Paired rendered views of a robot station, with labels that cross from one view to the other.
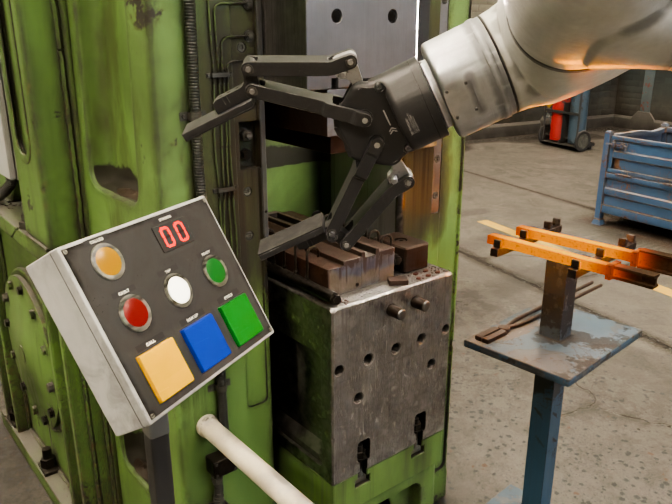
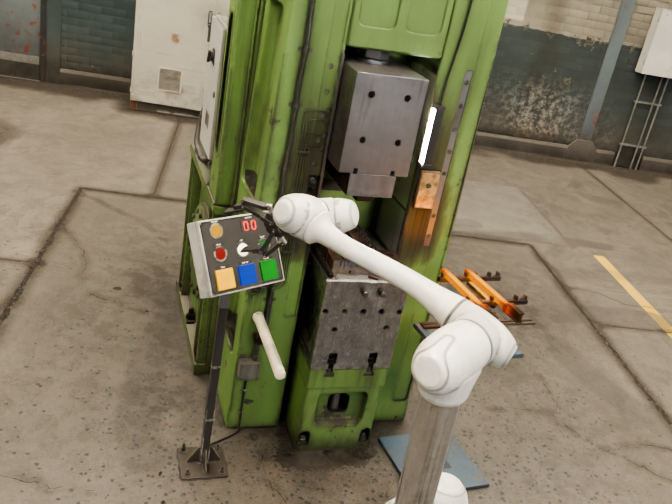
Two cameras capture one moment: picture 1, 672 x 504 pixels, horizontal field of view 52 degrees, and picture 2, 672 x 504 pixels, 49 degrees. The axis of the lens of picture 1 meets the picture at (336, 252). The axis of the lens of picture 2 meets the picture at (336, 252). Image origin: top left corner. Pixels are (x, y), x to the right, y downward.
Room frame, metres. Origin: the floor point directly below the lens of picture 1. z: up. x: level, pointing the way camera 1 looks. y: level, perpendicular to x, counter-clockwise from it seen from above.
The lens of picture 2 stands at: (-1.27, -0.84, 2.28)
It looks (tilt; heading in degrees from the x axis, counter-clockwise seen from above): 24 degrees down; 18
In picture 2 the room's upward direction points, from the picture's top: 11 degrees clockwise
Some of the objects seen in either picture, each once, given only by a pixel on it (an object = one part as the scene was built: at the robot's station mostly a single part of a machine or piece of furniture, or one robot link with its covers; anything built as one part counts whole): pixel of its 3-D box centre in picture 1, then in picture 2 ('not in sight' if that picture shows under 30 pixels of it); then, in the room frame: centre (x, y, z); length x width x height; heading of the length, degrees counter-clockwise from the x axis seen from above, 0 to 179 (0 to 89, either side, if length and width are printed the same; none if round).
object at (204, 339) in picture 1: (204, 343); (247, 274); (1.00, 0.21, 1.01); 0.07 x 0.05 x 0.07; 154
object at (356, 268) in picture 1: (307, 247); (340, 243); (1.64, 0.07, 0.96); 0.42 x 0.20 x 0.09; 39
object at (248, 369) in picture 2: not in sight; (248, 368); (1.34, 0.29, 0.36); 0.09 x 0.07 x 0.12; 129
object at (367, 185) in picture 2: (305, 101); (355, 168); (1.64, 0.07, 1.32); 0.42 x 0.20 x 0.10; 39
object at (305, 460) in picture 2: not in sight; (320, 449); (1.44, -0.09, 0.01); 0.58 x 0.39 x 0.01; 129
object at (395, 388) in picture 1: (322, 336); (341, 294); (1.68, 0.04, 0.69); 0.56 x 0.38 x 0.45; 39
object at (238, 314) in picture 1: (239, 320); (268, 269); (1.09, 0.17, 1.01); 0.07 x 0.05 x 0.07; 154
